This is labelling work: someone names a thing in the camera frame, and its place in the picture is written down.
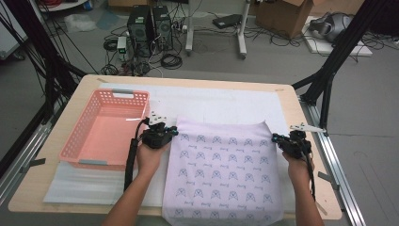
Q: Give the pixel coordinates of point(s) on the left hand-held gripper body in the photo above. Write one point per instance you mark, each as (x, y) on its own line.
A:
(155, 138)

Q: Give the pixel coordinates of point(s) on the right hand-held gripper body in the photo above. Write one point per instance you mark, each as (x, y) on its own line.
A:
(296, 146)

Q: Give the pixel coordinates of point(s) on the pink plastic basket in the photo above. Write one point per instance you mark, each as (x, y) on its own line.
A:
(106, 138)

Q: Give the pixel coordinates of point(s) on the lilac printed towel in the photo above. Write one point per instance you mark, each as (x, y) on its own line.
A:
(222, 175)

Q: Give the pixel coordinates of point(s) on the person's left hand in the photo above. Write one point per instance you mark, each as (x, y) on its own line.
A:
(150, 160)

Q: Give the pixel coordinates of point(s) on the person's right hand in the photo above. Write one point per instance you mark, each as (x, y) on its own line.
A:
(299, 169)

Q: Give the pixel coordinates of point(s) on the white grid mat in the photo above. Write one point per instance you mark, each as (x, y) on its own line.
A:
(219, 103)

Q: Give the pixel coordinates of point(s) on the white power box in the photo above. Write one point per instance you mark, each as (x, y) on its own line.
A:
(121, 47)

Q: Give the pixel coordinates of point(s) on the white metal stand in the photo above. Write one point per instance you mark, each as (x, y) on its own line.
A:
(189, 31)

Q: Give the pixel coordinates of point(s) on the black computer tower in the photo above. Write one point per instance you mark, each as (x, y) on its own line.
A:
(139, 31)
(163, 28)

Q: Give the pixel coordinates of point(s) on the white foam board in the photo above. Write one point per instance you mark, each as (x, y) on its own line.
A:
(360, 50)

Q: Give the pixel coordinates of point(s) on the brown cardboard box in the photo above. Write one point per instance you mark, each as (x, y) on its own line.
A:
(282, 15)

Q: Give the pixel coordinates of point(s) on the black flat device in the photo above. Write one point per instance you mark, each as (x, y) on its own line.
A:
(227, 20)

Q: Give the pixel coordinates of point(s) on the grey headset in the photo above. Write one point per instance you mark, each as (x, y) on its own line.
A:
(335, 26)

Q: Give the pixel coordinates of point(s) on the clear plastic bag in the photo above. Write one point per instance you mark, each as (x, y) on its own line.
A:
(80, 22)

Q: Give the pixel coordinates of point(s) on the aluminium rail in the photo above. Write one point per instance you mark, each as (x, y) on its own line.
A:
(338, 163)
(22, 163)

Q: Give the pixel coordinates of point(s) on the grey rail bracket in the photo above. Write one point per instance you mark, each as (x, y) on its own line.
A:
(329, 180)
(33, 164)

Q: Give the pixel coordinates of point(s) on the black frame stand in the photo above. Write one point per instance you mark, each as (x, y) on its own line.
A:
(332, 62)
(47, 62)

